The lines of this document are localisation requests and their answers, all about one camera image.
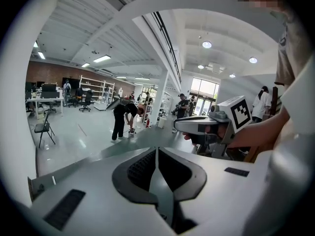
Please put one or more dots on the black folding chair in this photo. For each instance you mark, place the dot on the black folding chair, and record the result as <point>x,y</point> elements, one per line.
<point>41,128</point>

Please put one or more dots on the black office chair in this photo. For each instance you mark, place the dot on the black office chair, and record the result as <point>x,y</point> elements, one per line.
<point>75,97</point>
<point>86,99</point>

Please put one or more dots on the wide black monitor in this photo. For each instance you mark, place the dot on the wide black monitor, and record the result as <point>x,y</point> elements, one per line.
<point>48,90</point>

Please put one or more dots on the black wall screen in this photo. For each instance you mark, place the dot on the black wall screen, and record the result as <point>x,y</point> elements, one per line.
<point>71,82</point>

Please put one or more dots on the ceiling air vent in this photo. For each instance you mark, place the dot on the ceiling air vent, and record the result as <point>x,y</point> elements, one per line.
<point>215,68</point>

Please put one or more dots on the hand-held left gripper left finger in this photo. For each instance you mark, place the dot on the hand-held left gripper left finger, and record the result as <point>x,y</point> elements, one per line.
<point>103,205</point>

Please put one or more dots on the person's right hand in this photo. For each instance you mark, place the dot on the person's right hand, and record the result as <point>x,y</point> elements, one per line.
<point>224,135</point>

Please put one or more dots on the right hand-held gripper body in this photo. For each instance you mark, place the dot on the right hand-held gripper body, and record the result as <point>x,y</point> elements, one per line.
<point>240,114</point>

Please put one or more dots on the person's right forearm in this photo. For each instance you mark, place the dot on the person's right forearm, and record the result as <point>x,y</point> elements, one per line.
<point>261,131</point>

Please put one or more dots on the person's beige shirt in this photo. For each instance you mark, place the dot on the person's beige shirt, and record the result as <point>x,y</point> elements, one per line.
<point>290,58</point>

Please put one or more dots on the glass entrance door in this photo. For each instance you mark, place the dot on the glass entrance door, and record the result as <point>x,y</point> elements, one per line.
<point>204,92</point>

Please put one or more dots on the black mezzanine railing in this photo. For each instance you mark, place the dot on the black mezzanine railing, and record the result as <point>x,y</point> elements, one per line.
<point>169,48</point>

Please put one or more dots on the row of ceiling tube lights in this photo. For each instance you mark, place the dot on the row of ceiling tube lights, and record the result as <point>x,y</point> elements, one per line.
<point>102,58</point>

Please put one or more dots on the round ceiling light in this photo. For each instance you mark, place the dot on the round ceiling light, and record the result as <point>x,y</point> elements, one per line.
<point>207,44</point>
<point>253,60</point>
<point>200,67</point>
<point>232,75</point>

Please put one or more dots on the white office desk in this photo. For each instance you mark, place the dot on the white office desk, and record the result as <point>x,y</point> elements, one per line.
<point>49,102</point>

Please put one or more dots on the white shelf rack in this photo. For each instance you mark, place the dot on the white shelf rack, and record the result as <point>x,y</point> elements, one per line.
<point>96,87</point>

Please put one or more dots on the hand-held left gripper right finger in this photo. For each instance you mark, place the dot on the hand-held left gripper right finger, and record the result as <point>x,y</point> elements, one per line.
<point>221,200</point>

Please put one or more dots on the white trash bin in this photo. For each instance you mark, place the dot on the white trash bin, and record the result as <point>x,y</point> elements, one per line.
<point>161,123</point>

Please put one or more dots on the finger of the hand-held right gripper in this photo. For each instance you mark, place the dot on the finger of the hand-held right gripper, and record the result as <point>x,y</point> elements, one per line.
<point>189,126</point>

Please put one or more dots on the red fire extinguisher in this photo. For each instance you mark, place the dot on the red fire extinguisher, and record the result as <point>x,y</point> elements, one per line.
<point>148,123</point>

